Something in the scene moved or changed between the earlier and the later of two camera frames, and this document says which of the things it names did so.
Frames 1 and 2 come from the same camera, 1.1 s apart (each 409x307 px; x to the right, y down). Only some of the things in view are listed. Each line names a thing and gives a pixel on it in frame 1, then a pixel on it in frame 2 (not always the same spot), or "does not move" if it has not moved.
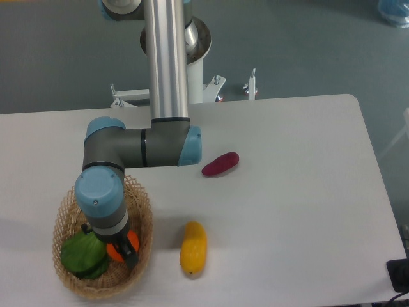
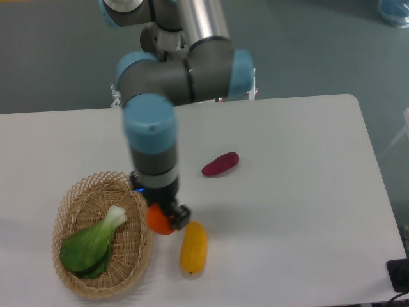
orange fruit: x=113 y=252 → x=158 y=220
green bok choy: x=85 y=256 does not move
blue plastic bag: x=396 y=12 does not move
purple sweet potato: x=221 y=164 does not move
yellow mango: x=193 y=252 does not move
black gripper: x=119 y=241 → x=179 y=213
